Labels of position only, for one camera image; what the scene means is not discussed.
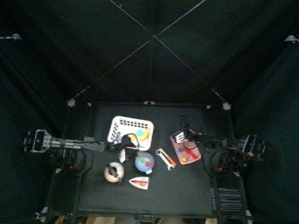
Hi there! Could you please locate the white toy spatula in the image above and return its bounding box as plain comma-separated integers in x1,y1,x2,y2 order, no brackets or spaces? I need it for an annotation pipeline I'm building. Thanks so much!
174,131,186,144

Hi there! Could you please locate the small white toy piece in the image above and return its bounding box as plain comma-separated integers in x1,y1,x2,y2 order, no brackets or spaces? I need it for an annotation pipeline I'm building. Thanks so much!
117,149,127,164

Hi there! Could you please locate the white plastic basket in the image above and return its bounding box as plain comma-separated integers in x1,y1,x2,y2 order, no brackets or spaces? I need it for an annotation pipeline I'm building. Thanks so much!
107,115,155,152

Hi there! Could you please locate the red toy screwdriver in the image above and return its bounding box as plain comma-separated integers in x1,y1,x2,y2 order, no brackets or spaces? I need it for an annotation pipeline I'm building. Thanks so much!
182,146,199,160

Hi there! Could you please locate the blue toy pot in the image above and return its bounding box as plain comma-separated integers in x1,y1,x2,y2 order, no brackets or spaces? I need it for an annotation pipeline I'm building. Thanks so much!
134,151,155,175

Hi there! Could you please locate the pink toy tray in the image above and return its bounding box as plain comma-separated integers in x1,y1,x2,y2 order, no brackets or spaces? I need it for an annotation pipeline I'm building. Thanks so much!
170,131,203,166

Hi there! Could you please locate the white tape roll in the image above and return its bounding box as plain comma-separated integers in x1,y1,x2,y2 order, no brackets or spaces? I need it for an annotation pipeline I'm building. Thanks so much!
103,161,127,184

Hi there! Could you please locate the white toy wrench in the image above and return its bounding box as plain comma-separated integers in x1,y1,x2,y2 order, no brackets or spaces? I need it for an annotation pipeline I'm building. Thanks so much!
154,148,175,172

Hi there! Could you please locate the white red toy iron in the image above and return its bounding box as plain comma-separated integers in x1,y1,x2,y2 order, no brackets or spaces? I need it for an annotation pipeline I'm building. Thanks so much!
128,176,151,191

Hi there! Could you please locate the black ribbed box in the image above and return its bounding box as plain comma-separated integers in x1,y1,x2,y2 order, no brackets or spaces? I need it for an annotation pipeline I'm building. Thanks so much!
216,187,244,212

